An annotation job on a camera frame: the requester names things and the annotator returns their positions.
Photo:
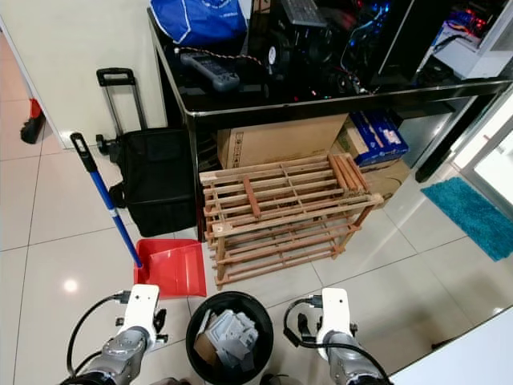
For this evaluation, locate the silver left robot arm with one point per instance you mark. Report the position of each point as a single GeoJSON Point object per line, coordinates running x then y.
{"type": "Point", "coordinates": [124, 353]}

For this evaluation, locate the black round rubbish bin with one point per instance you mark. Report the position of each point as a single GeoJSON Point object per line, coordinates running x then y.
{"type": "Point", "coordinates": [260, 325]}

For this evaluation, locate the grey crumpled trash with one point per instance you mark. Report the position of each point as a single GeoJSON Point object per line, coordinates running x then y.
{"type": "Point", "coordinates": [232, 337]}

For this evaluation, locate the brown cardboard scrap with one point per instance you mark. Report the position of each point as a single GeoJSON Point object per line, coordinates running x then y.
{"type": "Point", "coordinates": [202, 350]}

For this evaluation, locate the wooden slatted shoe rack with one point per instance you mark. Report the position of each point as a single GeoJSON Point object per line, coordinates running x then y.
{"type": "Point", "coordinates": [292, 207]}

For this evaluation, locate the loose reddish wooden slat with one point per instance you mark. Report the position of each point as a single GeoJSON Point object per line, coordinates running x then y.
{"type": "Point", "coordinates": [252, 197]}

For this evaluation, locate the black trolley bag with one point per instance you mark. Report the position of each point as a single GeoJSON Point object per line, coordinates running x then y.
{"type": "Point", "coordinates": [156, 180]}

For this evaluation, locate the small brown cardboard box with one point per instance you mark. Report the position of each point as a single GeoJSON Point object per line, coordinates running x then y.
{"type": "Point", "coordinates": [391, 176]}

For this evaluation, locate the large brown cardboard box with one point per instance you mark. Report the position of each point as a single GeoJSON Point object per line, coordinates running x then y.
{"type": "Point", "coordinates": [276, 142]}

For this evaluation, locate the teal shaggy floor mat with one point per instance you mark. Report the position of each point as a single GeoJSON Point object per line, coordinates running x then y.
{"type": "Point", "coordinates": [469, 212]}

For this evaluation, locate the blue printed box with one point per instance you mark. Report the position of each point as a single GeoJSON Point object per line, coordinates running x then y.
{"type": "Point", "coordinates": [378, 136]}

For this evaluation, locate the black glass desk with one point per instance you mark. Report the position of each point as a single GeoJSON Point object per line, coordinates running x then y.
{"type": "Point", "coordinates": [288, 100]}

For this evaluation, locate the red and black brush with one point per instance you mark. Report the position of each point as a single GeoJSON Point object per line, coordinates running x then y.
{"type": "Point", "coordinates": [33, 124]}

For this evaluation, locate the grey handheld meter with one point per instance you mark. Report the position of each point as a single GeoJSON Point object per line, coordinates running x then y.
{"type": "Point", "coordinates": [210, 70]}

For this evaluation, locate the black open computer case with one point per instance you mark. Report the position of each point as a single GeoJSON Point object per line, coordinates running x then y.
{"type": "Point", "coordinates": [296, 52]}

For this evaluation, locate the blue fabric bag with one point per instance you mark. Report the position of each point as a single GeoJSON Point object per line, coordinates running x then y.
{"type": "Point", "coordinates": [196, 18]}

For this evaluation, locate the grey keyboard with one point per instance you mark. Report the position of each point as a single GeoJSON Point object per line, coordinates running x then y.
{"type": "Point", "coordinates": [303, 10]}

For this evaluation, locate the white box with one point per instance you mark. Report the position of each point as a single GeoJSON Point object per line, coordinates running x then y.
{"type": "Point", "coordinates": [473, 56]}

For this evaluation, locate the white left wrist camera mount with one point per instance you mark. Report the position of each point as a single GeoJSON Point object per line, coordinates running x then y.
{"type": "Point", "coordinates": [144, 306]}

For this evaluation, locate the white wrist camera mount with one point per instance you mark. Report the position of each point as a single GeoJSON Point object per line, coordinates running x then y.
{"type": "Point", "coordinates": [144, 306]}
{"type": "Point", "coordinates": [335, 311]}

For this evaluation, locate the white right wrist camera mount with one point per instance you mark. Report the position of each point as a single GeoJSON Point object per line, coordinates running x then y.
{"type": "Point", "coordinates": [335, 311]}

